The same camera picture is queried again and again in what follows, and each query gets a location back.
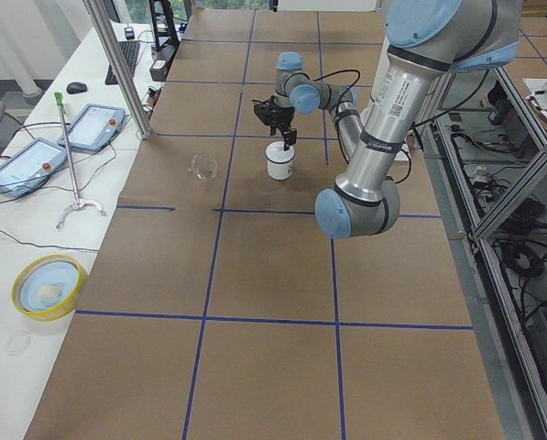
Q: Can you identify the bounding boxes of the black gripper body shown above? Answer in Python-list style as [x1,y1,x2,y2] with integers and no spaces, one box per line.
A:
[252,95,294,136]

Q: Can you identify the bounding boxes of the clear plastic funnel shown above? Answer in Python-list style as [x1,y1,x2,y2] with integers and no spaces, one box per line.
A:
[188,151,218,182]

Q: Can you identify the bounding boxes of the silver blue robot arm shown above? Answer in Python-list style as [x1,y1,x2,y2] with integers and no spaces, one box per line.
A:
[315,1,523,239]
[253,51,369,169]

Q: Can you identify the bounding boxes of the white enamel mug blue rim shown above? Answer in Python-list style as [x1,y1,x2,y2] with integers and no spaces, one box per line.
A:
[265,141,295,181]

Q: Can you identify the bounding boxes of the black desktop computer box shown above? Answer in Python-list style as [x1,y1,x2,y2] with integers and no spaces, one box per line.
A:
[149,45,177,83]

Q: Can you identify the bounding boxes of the black keyboard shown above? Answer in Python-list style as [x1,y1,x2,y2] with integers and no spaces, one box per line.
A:
[104,39,142,86]

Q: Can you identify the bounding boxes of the far blue teach pendant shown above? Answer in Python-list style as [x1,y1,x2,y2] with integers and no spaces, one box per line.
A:
[67,104,126,153]

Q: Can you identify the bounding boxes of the blue teach pendant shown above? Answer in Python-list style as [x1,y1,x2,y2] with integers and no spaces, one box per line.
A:
[0,137,67,198]
[67,104,126,153]

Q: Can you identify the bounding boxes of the black computer mouse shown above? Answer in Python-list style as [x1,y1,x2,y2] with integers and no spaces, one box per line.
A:
[66,82,88,94]

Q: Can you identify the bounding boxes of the metal reacher grabber stick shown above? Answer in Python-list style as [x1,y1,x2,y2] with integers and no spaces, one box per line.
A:
[54,92,106,231]

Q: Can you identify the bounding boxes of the near blue teach pendant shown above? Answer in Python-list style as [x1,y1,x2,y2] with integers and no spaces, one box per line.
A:
[0,137,67,198]

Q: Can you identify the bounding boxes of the yellow tape roll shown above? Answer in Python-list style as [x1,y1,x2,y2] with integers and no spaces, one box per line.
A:
[11,254,88,322]

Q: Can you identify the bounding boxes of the clear plastic round lid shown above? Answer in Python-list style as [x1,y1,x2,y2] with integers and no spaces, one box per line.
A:
[6,330,32,356]

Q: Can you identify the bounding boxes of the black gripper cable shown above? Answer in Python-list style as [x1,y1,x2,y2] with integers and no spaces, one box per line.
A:
[316,68,363,120]

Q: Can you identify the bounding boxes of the aluminium frame post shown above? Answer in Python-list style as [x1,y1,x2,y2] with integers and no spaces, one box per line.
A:
[83,0,151,139]

